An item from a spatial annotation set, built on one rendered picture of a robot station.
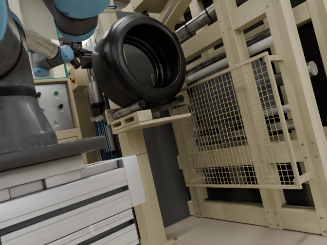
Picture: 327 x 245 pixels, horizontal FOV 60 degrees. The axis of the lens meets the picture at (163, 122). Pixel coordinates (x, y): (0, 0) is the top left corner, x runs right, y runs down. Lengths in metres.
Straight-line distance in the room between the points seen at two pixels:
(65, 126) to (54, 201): 1.70
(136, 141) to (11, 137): 1.52
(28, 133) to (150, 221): 1.59
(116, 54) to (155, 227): 1.14
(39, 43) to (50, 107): 0.88
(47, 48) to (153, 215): 1.22
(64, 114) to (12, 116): 1.71
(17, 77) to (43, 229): 0.23
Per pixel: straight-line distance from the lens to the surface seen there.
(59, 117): 2.14
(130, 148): 1.89
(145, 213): 1.95
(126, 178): 0.53
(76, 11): 0.43
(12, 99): 0.47
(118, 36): 1.62
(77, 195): 0.48
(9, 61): 0.44
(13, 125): 0.45
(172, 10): 2.06
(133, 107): 1.60
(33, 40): 1.32
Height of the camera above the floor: 0.69
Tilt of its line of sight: 3 degrees up
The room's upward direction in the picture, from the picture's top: 13 degrees counter-clockwise
